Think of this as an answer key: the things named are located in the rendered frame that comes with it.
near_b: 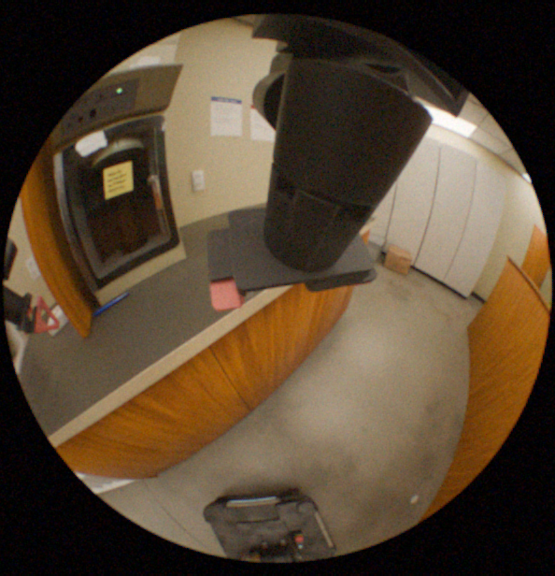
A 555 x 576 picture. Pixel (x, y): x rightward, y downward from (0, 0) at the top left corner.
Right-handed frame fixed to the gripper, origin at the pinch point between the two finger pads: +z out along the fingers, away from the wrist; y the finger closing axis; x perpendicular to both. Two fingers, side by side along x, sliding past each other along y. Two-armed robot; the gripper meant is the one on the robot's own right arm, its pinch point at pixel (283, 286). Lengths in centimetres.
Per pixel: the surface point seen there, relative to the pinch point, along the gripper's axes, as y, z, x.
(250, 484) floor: 28, 70, 89
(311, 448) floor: -13, 78, 74
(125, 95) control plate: 28, -24, -39
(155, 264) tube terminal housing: 29.6, 21.3, -21.3
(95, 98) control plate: 34, -28, -36
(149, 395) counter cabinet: 30.4, 16.8, 13.5
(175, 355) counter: 18.6, 10.5, 5.2
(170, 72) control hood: 18, -26, -43
